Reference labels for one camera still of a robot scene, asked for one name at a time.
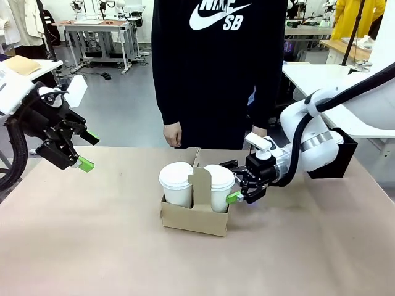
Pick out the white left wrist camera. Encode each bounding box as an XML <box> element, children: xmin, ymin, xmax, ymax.
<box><xmin>65</xmin><ymin>74</ymin><xmax>88</xmax><ymax>109</ymax></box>

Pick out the black box behind right arm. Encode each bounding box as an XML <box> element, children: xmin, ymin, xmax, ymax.
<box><xmin>307</xmin><ymin>127</ymin><xmax>359</xmax><ymax>180</ymax></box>

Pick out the brown cardboard cup carrier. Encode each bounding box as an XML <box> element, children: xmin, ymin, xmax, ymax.
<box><xmin>160</xmin><ymin>147</ymin><xmax>231</xmax><ymax>238</ymax></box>

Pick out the person in yellow jacket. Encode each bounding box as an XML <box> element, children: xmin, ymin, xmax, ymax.
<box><xmin>331</xmin><ymin>0</ymin><xmax>387</xmax><ymax>49</ymax></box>

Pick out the white side table with envelopes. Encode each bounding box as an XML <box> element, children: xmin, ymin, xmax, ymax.
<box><xmin>0</xmin><ymin>58</ymin><xmax>64</xmax><ymax>90</ymax></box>

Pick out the grey background table with robots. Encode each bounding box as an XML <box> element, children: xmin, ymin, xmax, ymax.
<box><xmin>284</xmin><ymin>25</ymin><xmax>335</xmax><ymax>60</ymax></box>

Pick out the white lidded paper cup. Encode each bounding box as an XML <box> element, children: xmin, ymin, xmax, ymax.
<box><xmin>158</xmin><ymin>160</ymin><xmax>194</xmax><ymax>208</ymax></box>

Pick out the black sleeved right arm cable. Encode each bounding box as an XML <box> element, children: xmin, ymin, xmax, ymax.
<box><xmin>283</xmin><ymin>61</ymin><xmax>395</xmax><ymax>188</ymax></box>

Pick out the person's black Nike hoodie torso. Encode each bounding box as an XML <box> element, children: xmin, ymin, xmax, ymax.
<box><xmin>151</xmin><ymin>0</ymin><xmax>289</xmax><ymax>150</ymax></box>

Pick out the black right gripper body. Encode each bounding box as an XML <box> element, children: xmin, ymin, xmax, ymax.
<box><xmin>245</xmin><ymin>152</ymin><xmax>279</xmax><ymax>186</ymax></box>

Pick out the black sleeved arm cable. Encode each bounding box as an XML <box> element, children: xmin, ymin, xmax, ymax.
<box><xmin>283</xmin><ymin>61</ymin><xmax>395</xmax><ymax>188</ymax></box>
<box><xmin>0</xmin><ymin>120</ymin><xmax>30</xmax><ymax>192</ymax></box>

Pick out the wooden top background table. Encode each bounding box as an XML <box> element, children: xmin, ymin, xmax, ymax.
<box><xmin>320</xmin><ymin>38</ymin><xmax>372</xmax><ymax>66</ymax></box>

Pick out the large brown paper envelope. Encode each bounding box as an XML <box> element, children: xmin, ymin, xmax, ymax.
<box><xmin>4</xmin><ymin>56</ymin><xmax>43</xmax><ymax>76</ymax></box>

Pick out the white coat on mannequin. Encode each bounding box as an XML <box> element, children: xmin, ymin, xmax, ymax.
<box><xmin>6</xmin><ymin>0</ymin><xmax>46</xmax><ymax>47</ymax></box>

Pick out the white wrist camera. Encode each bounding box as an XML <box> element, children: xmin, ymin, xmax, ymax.
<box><xmin>65</xmin><ymin>74</ymin><xmax>88</xmax><ymax>109</ymax></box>
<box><xmin>244</xmin><ymin>133</ymin><xmax>281</xmax><ymax>160</ymax></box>

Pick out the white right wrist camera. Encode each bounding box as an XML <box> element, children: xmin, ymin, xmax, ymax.
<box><xmin>244</xmin><ymin>133</ymin><xmax>281</xmax><ymax>160</ymax></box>

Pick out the person's right forearm black sleeve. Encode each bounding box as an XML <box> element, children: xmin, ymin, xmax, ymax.
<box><xmin>151</xmin><ymin>55</ymin><xmax>182</xmax><ymax>126</ymax></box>

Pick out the person's left forearm black sleeve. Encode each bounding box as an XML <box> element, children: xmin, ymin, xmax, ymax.
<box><xmin>246</xmin><ymin>70</ymin><xmax>285</xmax><ymax>130</ymax></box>

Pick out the black sleeved left arm cable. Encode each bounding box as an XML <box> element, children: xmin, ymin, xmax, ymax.
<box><xmin>0</xmin><ymin>120</ymin><xmax>30</xmax><ymax>192</ymax></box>

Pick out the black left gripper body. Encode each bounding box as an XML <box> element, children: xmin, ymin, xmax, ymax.
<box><xmin>14</xmin><ymin>87</ymin><xmax>88</xmax><ymax>138</ymax></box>

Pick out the grey background workbench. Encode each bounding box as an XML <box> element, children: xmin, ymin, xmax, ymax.
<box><xmin>51</xmin><ymin>17</ymin><xmax>146</xmax><ymax>75</ymax></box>

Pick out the black camera stand pole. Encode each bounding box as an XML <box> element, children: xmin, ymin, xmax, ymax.
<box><xmin>340</xmin><ymin>0</ymin><xmax>367</xmax><ymax>67</ymax></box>

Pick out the black tripod pole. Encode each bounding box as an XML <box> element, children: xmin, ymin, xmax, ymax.
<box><xmin>35</xmin><ymin>0</ymin><xmax>62</xmax><ymax>62</ymax></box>

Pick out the person's right hand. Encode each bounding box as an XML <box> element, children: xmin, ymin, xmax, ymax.
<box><xmin>162</xmin><ymin>121</ymin><xmax>183</xmax><ymax>149</ymax></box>

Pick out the white table beside right arm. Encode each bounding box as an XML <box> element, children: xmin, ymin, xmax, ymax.
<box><xmin>281</xmin><ymin>62</ymin><xmax>395</xmax><ymax>139</ymax></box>

